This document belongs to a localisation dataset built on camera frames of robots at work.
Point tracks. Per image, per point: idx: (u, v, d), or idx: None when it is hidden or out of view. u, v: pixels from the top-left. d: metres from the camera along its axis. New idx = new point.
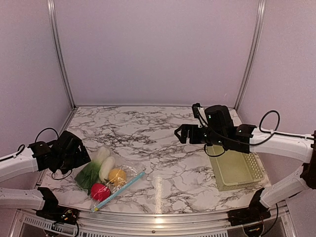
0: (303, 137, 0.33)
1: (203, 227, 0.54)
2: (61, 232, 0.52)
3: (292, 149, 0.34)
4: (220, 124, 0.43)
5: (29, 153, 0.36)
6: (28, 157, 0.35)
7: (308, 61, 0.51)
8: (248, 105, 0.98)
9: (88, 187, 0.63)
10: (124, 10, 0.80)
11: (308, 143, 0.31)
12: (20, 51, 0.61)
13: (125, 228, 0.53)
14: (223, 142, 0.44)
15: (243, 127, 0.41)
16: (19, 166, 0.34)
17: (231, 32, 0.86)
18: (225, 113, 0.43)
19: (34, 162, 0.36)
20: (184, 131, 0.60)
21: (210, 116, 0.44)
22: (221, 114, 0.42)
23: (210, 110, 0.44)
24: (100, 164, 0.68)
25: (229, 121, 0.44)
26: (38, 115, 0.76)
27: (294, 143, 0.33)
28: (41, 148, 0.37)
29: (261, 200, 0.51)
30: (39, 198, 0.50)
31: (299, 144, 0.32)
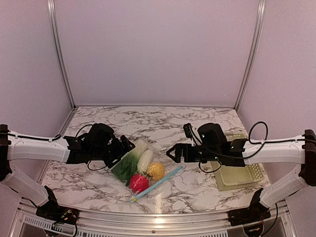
0: (294, 139, 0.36)
1: (203, 227, 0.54)
2: (61, 232, 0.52)
3: (286, 154, 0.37)
4: (215, 141, 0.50)
5: (63, 143, 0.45)
6: (63, 147, 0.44)
7: (308, 61, 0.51)
8: (248, 105, 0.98)
9: (126, 179, 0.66)
10: (124, 10, 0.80)
11: (298, 145, 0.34)
12: (20, 51, 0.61)
13: (125, 228, 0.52)
14: (220, 157, 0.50)
15: (234, 143, 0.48)
16: (53, 151, 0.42)
17: (231, 32, 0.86)
18: (217, 131, 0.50)
19: (65, 152, 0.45)
20: (178, 150, 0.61)
21: (204, 135, 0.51)
22: (213, 134, 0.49)
23: (204, 130, 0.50)
24: (138, 156, 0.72)
25: (221, 138, 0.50)
26: (38, 114, 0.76)
27: (285, 148, 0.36)
28: (77, 143, 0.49)
29: (260, 201, 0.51)
30: (45, 195, 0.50)
31: (290, 148, 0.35)
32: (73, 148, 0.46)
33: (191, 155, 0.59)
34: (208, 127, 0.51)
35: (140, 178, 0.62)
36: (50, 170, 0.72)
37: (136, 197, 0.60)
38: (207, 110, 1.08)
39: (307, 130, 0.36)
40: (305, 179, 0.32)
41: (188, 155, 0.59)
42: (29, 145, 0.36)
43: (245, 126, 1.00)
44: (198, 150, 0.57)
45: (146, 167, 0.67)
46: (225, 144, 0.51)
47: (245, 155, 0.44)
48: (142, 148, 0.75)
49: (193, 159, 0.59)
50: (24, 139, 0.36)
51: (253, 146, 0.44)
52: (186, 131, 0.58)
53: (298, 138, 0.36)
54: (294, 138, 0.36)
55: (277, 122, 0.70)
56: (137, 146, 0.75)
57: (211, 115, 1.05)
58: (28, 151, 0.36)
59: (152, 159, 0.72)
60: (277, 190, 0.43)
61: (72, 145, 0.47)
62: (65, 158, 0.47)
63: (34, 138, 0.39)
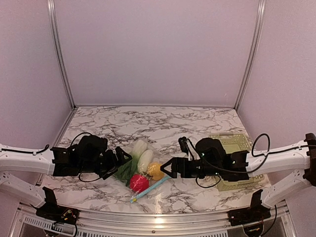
0: (297, 147, 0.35)
1: (203, 227, 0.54)
2: (61, 232, 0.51)
3: (291, 163, 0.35)
4: (216, 159, 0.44)
5: (49, 158, 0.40)
6: (48, 161, 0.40)
7: (308, 60, 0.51)
8: (249, 105, 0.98)
9: (127, 178, 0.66)
10: (124, 10, 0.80)
11: (303, 152, 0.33)
12: (20, 51, 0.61)
13: (125, 228, 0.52)
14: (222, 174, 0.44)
15: (234, 156, 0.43)
16: (37, 164, 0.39)
17: (231, 32, 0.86)
18: (218, 147, 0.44)
19: (50, 167, 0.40)
20: (177, 166, 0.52)
21: (204, 153, 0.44)
22: (214, 151, 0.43)
23: (203, 148, 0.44)
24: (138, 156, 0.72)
25: (223, 155, 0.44)
26: (38, 114, 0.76)
27: (290, 157, 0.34)
28: (65, 156, 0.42)
29: (262, 203, 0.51)
30: (41, 198, 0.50)
31: (295, 156, 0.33)
32: (59, 161, 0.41)
33: (189, 170, 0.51)
34: (208, 143, 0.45)
35: (140, 178, 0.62)
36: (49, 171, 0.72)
37: (136, 197, 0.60)
38: (207, 110, 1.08)
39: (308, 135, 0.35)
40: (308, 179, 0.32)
41: (185, 170, 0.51)
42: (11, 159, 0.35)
43: (245, 126, 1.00)
44: (195, 165, 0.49)
45: (146, 168, 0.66)
46: (228, 161, 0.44)
47: (249, 170, 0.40)
48: (142, 148, 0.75)
49: (189, 175, 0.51)
50: (8, 151, 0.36)
51: (256, 160, 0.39)
52: (182, 144, 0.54)
53: (300, 144, 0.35)
54: (297, 145, 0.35)
55: (277, 122, 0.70)
56: (137, 146, 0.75)
57: (211, 115, 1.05)
58: (10, 164, 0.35)
59: (152, 159, 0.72)
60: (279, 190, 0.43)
61: (57, 158, 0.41)
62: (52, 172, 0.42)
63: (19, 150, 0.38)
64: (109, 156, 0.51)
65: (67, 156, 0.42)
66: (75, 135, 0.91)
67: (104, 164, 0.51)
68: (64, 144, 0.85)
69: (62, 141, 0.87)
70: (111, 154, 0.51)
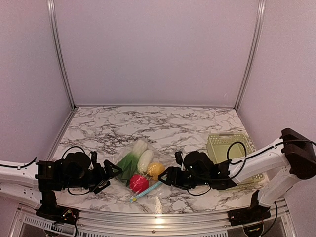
0: (273, 145, 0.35)
1: (203, 227, 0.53)
2: (61, 232, 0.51)
3: (271, 162, 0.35)
4: (203, 171, 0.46)
5: (33, 172, 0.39)
6: (31, 176, 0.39)
7: (308, 60, 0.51)
8: (249, 105, 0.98)
9: (127, 178, 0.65)
10: (124, 10, 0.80)
11: (278, 151, 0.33)
12: (20, 50, 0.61)
13: (125, 228, 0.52)
14: (210, 182, 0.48)
15: (221, 166, 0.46)
16: (19, 177, 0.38)
17: (232, 32, 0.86)
18: (204, 159, 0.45)
19: (33, 180, 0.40)
20: (171, 174, 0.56)
21: (191, 166, 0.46)
22: (201, 164, 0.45)
23: (190, 161, 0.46)
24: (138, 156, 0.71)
25: (210, 165, 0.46)
26: (38, 114, 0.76)
27: (266, 157, 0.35)
28: (50, 172, 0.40)
29: (259, 203, 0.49)
30: (36, 201, 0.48)
31: (271, 155, 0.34)
32: (42, 177, 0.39)
33: (180, 179, 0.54)
34: (194, 156, 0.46)
35: (140, 178, 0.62)
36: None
37: (136, 197, 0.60)
38: (207, 110, 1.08)
39: (283, 130, 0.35)
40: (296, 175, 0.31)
41: (177, 177, 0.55)
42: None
43: (245, 126, 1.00)
44: (186, 175, 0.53)
45: (146, 167, 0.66)
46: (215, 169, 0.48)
47: (231, 176, 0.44)
48: (142, 148, 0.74)
49: (181, 183, 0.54)
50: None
51: (235, 167, 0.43)
52: (178, 157, 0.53)
53: (276, 141, 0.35)
54: (272, 144, 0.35)
55: (277, 121, 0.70)
56: (137, 146, 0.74)
57: (211, 115, 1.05)
58: None
59: (152, 159, 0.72)
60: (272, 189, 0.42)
61: (41, 174, 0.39)
62: (36, 185, 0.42)
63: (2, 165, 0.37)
64: (97, 169, 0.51)
65: (52, 171, 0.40)
66: (75, 135, 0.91)
67: (92, 179, 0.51)
68: (64, 144, 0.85)
69: (62, 141, 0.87)
70: (98, 167, 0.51)
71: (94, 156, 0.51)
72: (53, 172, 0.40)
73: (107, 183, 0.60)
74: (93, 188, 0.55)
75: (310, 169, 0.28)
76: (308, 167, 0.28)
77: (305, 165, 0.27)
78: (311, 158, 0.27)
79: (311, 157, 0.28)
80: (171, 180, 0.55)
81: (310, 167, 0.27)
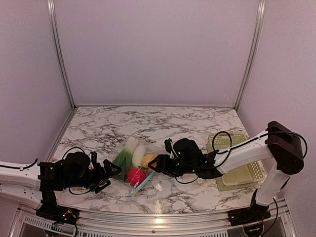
0: (257, 137, 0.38)
1: (203, 227, 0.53)
2: (61, 232, 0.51)
3: (256, 153, 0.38)
4: (191, 157, 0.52)
5: (35, 173, 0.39)
6: (34, 177, 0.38)
7: (308, 60, 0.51)
8: (248, 105, 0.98)
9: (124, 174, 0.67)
10: (124, 10, 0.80)
11: (262, 141, 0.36)
12: (20, 50, 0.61)
13: (125, 228, 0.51)
14: (196, 171, 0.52)
15: (209, 156, 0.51)
16: (22, 178, 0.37)
17: (232, 32, 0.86)
18: (192, 147, 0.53)
19: (35, 182, 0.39)
20: (160, 163, 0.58)
21: (180, 151, 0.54)
22: (188, 149, 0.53)
23: (179, 147, 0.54)
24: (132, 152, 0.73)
25: (197, 153, 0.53)
26: (38, 114, 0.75)
27: (251, 147, 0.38)
28: (51, 173, 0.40)
29: (256, 202, 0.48)
30: (36, 201, 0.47)
31: (255, 146, 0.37)
32: (44, 177, 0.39)
33: (168, 167, 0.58)
34: (182, 143, 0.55)
35: (138, 171, 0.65)
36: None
37: (136, 190, 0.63)
38: (207, 110, 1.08)
39: (269, 123, 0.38)
40: (281, 169, 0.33)
41: (166, 165, 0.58)
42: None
43: (245, 126, 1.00)
44: (175, 162, 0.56)
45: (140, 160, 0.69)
46: (202, 159, 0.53)
47: (216, 164, 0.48)
48: (134, 143, 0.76)
49: (170, 171, 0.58)
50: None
51: (220, 156, 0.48)
52: (167, 145, 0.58)
53: (260, 134, 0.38)
54: (257, 136, 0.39)
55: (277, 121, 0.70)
56: (128, 142, 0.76)
57: (211, 115, 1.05)
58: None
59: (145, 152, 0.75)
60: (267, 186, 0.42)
61: (43, 174, 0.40)
62: (38, 187, 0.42)
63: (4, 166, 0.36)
64: (97, 169, 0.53)
65: (54, 172, 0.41)
66: (75, 135, 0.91)
67: (92, 178, 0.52)
68: (64, 144, 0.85)
69: (62, 141, 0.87)
70: (98, 166, 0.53)
71: (94, 156, 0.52)
72: (54, 173, 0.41)
73: (107, 181, 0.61)
74: (93, 188, 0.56)
75: (294, 163, 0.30)
76: (293, 161, 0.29)
77: (291, 158, 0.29)
78: (296, 152, 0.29)
79: (296, 151, 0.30)
80: (159, 168, 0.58)
81: (294, 161, 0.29)
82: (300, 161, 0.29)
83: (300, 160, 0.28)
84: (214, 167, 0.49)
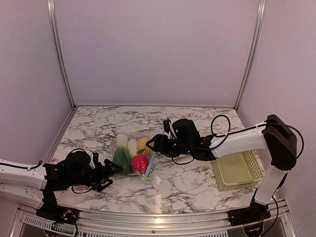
0: (255, 126, 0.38)
1: (203, 227, 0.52)
2: (61, 232, 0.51)
3: (250, 142, 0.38)
4: (187, 137, 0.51)
5: (42, 173, 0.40)
6: (41, 177, 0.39)
7: (308, 60, 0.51)
8: (249, 105, 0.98)
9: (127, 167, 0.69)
10: (124, 10, 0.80)
11: (258, 131, 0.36)
12: (20, 50, 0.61)
13: (125, 228, 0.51)
14: (192, 150, 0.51)
15: (206, 139, 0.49)
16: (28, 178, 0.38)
17: (232, 32, 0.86)
18: (190, 127, 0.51)
19: (42, 182, 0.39)
20: (157, 143, 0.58)
21: (177, 130, 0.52)
22: (185, 128, 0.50)
23: (177, 125, 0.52)
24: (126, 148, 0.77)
25: (194, 132, 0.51)
26: (38, 114, 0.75)
27: (248, 135, 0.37)
28: (56, 173, 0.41)
29: (255, 200, 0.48)
30: (39, 199, 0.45)
31: (252, 134, 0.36)
32: (50, 178, 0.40)
33: (166, 147, 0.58)
34: (181, 122, 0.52)
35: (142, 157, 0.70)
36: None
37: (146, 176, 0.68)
38: (207, 110, 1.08)
39: (270, 115, 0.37)
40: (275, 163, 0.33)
41: (163, 146, 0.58)
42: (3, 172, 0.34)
43: (245, 126, 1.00)
44: (172, 143, 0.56)
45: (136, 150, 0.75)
46: (198, 139, 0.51)
47: (212, 146, 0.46)
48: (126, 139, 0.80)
49: (167, 151, 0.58)
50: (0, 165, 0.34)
51: (217, 138, 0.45)
52: (166, 125, 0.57)
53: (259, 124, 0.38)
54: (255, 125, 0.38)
55: None
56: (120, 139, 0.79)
57: (211, 115, 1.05)
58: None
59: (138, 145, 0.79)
60: (266, 185, 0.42)
61: (49, 175, 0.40)
62: (43, 187, 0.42)
63: (10, 165, 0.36)
64: (98, 169, 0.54)
65: (57, 173, 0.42)
66: (75, 135, 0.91)
67: (93, 177, 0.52)
68: (64, 144, 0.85)
69: (62, 141, 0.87)
70: (100, 166, 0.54)
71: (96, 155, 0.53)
72: (58, 173, 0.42)
73: (109, 181, 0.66)
74: (96, 186, 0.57)
75: (287, 158, 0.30)
76: (286, 156, 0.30)
77: (284, 152, 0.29)
78: (290, 147, 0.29)
79: (292, 147, 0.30)
80: (157, 148, 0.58)
81: (288, 156, 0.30)
82: (294, 157, 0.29)
83: (294, 156, 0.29)
84: (210, 148, 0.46)
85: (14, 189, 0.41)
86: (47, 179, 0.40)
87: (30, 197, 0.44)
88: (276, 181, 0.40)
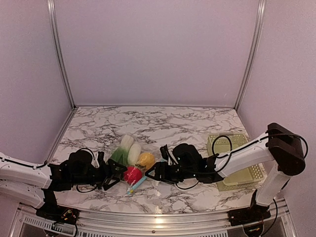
0: (257, 140, 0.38)
1: (203, 227, 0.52)
2: (61, 232, 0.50)
3: (256, 156, 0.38)
4: (191, 162, 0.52)
5: (47, 173, 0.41)
6: (46, 176, 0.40)
7: (308, 59, 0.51)
8: (248, 105, 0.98)
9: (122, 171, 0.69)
10: (124, 10, 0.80)
11: (262, 144, 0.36)
12: (20, 50, 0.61)
13: (126, 228, 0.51)
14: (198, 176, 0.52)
15: (209, 161, 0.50)
16: (33, 178, 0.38)
17: (232, 32, 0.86)
18: (192, 151, 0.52)
19: (46, 182, 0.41)
20: (159, 170, 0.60)
21: (179, 157, 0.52)
22: (188, 154, 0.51)
23: (178, 153, 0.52)
24: (128, 150, 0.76)
25: (196, 156, 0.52)
26: (38, 114, 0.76)
27: (252, 150, 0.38)
28: (59, 174, 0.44)
29: (256, 202, 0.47)
30: (39, 199, 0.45)
31: (256, 149, 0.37)
32: (55, 177, 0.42)
33: (168, 174, 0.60)
34: (182, 148, 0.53)
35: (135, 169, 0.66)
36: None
37: (133, 188, 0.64)
38: (207, 110, 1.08)
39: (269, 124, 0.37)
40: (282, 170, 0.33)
41: (166, 172, 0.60)
42: (15, 171, 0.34)
43: (245, 126, 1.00)
44: (174, 169, 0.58)
45: (136, 158, 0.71)
46: (202, 162, 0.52)
47: (217, 169, 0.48)
48: (129, 141, 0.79)
49: (170, 177, 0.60)
50: (11, 163, 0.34)
51: (221, 160, 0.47)
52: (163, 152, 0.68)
53: (261, 136, 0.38)
54: (257, 138, 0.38)
55: (277, 121, 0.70)
56: (124, 141, 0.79)
57: (211, 115, 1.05)
58: (5, 175, 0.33)
59: (140, 148, 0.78)
60: (267, 186, 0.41)
61: (54, 174, 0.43)
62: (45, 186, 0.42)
63: (19, 163, 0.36)
64: (102, 167, 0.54)
65: (60, 173, 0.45)
66: (75, 135, 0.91)
67: (97, 177, 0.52)
68: (64, 144, 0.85)
69: (62, 141, 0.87)
70: (103, 166, 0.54)
71: (100, 154, 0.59)
72: (62, 174, 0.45)
73: (116, 179, 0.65)
74: (100, 185, 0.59)
75: (295, 164, 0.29)
76: (294, 162, 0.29)
77: (292, 160, 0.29)
78: (296, 154, 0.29)
79: (297, 152, 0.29)
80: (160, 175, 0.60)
81: (296, 162, 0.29)
82: (302, 162, 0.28)
83: (302, 161, 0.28)
84: (215, 171, 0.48)
85: (17, 187, 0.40)
86: (51, 179, 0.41)
87: (32, 195, 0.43)
88: (276, 182, 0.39)
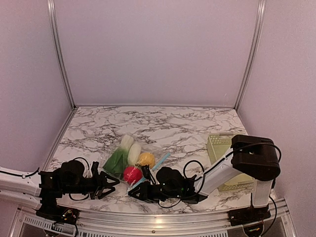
0: (224, 158, 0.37)
1: (203, 227, 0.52)
2: (61, 232, 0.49)
3: (227, 173, 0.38)
4: (175, 186, 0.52)
5: (37, 182, 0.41)
6: (35, 184, 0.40)
7: (308, 60, 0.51)
8: (248, 105, 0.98)
9: (121, 172, 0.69)
10: (124, 10, 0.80)
11: (226, 163, 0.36)
12: (20, 50, 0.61)
13: (126, 228, 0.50)
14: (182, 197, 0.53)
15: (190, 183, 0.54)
16: (23, 186, 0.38)
17: (232, 32, 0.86)
18: (177, 176, 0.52)
19: (36, 189, 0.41)
20: (142, 190, 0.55)
21: (165, 182, 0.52)
22: (174, 180, 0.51)
23: (164, 178, 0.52)
24: (128, 150, 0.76)
25: (182, 181, 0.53)
26: (37, 114, 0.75)
27: (221, 169, 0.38)
28: (50, 181, 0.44)
29: (255, 205, 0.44)
30: (36, 201, 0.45)
31: (223, 168, 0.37)
32: (45, 186, 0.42)
33: (151, 194, 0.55)
34: (168, 174, 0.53)
35: (135, 169, 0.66)
36: (52, 165, 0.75)
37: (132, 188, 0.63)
38: (207, 110, 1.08)
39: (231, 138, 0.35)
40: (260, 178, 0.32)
41: (148, 192, 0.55)
42: (4, 179, 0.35)
43: (245, 126, 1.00)
44: (156, 189, 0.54)
45: (136, 158, 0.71)
46: (186, 184, 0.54)
47: (196, 191, 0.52)
48: (129, 142, 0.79)
49: (152, 197, 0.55)
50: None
51: (197, 183, 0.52)
52: (145, 172, 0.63)
53: (226, 153, 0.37)
54: (223, 156, 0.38)
55: (277, 121, 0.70)
56: (124, 141, 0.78)
57: (211, 115, 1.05)
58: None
59: (140, 148, 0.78)
60: (257, 190, 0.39)
61: (44, 182, 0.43)
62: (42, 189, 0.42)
63: (8, 173, 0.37)
64: (95, 178, 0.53)
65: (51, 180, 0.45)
66: (75, 135, 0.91)
67: (89, 187, 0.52)
68: (64, 144, 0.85)
69: (62, 141, 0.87)
70: (96, 176, 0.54)
71: (95, 165, 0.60)
72: (53, 181, 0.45)
73: (112, 188, 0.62)
74: (93, 195, 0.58)
75: (268, 171, 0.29)
76: (267, 170, 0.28)
77: (263, 169, 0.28)
78: (266, 161, 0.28)
79: (266, 159, 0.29)
80: (142, 196, 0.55)
81: (268, 169, 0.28)
82: (273, 168, 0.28)
83: (273, 167, 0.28)
84: (195, 193, 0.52)
85: (12, 192, 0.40)
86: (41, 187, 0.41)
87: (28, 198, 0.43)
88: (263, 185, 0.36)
